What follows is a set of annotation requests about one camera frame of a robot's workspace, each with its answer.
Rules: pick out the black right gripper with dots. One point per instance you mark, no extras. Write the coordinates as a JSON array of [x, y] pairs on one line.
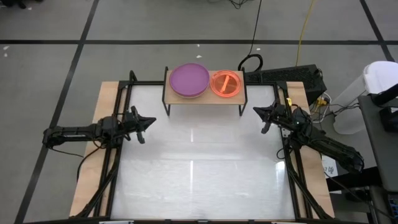
[[284, 115]]

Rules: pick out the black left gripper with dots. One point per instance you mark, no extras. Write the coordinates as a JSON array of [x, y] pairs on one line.
[[132, 121]]

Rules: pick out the small orange translucent plate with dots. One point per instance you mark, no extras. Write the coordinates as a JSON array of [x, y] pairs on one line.
[[231, 88]]

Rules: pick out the large purple plate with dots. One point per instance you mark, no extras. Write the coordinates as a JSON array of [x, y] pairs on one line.
[[189, 79]]

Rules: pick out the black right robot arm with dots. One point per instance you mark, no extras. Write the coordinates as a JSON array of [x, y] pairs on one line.
[[329, 146]]

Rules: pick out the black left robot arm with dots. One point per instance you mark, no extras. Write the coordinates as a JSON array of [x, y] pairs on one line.
[[74, 132]]

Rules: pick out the wooden shelf with black legs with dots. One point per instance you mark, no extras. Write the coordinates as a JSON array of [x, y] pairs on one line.
[[230, 100]]

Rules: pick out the yellow gripper tag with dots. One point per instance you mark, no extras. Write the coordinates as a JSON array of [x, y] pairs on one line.
[[288, 101]]

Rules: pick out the black computer case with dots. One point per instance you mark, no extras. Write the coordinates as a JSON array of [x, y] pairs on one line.
[[289, 76]]

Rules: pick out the yellow plug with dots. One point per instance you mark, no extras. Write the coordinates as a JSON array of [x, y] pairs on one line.
[[321, 101]]

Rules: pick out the white paper label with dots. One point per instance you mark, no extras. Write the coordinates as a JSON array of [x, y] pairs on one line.
[[329, 170]]

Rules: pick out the white table mat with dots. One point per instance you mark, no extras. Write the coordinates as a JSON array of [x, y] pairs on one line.
[[192, 193]]

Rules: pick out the dark grey desk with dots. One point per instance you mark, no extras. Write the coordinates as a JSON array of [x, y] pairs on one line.
[[379, 149]]

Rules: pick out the black device on desk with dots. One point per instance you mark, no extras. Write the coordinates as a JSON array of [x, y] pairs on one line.
[[390, 119]]

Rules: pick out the white rounded object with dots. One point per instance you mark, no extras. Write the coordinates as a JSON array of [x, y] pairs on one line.
[[382, 76]]

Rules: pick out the black floor object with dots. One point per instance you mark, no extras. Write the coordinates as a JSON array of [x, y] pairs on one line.
[[12, 2]]

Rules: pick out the black metal table frame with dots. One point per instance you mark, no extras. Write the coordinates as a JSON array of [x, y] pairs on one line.
[[146, 83]]

